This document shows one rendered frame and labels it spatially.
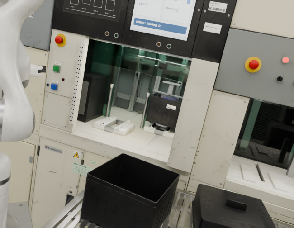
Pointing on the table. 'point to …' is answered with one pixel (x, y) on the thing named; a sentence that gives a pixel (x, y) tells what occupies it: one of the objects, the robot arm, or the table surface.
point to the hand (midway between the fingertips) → (42, 68)
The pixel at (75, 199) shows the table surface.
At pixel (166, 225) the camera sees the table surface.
